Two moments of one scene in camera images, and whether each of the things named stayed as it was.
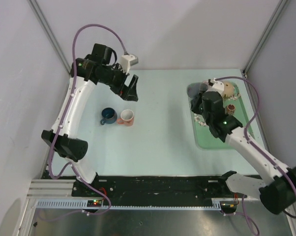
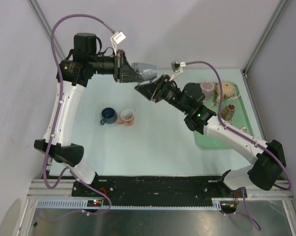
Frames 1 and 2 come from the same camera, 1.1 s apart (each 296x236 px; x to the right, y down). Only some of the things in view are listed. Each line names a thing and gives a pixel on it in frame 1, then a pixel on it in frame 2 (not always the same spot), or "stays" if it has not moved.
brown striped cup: (230, 109) stays
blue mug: (109, 116) stays
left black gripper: (130, 93) -> (125, 73)
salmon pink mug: (127, 118) stays
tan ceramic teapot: (228, 89) stays
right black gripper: (194, 103) -> (150, 90)
